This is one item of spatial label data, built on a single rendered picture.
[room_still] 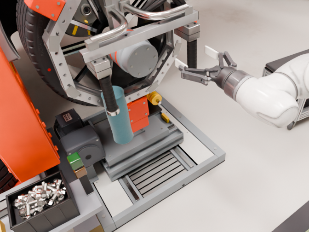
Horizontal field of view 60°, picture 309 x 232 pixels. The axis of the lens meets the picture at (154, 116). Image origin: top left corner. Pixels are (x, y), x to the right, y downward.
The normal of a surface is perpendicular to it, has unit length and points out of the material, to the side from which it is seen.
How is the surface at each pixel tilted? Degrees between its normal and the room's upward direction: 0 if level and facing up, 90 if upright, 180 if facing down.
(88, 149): 90
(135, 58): 90
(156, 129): 0
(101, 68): 90
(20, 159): 90
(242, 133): 0
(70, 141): 0
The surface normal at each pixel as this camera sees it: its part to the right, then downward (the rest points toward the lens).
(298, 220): -0.10, -0.73
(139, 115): 0.53, 0.54
